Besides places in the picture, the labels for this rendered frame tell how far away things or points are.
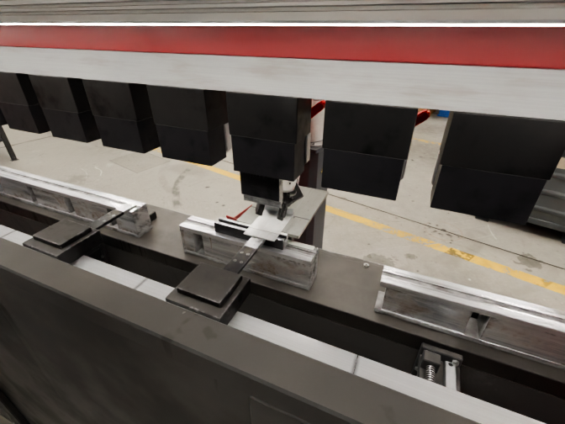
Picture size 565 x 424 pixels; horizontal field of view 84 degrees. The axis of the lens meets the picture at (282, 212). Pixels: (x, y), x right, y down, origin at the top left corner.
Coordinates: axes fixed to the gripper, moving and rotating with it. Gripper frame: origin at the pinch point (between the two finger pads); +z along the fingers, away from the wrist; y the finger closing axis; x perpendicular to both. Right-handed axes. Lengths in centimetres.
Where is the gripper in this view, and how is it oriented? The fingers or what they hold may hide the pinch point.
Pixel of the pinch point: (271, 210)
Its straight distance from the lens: 81.2
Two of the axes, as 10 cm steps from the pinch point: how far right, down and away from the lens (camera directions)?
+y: 9.2, 2.1, -3.4
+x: 3.1, 1.9, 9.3
